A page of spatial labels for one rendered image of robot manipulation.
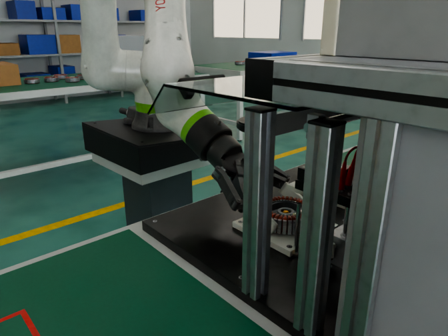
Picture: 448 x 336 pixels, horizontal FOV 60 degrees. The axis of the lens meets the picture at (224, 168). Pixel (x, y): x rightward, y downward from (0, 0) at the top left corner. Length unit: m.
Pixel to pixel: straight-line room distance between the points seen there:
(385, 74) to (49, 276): 0.61
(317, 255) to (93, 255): 0.45
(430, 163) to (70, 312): 0.52
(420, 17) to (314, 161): 0.19
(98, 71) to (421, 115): 1.04
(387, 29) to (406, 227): 0.22
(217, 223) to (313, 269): 0.35
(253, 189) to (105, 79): 0.84
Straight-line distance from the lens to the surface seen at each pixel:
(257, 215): 0.53
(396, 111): 0.37
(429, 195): 0.39
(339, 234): 0.69
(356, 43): 0.52
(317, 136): 0.44
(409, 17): 0.49
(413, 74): 0.36
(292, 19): 6.80
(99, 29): 1.20
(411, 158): 0.39
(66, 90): 3.09
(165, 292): 0.66
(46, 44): 6.82
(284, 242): 0.73
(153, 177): 1.20
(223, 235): 0.76
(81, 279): 0.72
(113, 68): 1.26
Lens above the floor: 1.15
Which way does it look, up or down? 20 degrees down
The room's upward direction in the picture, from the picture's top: straight up
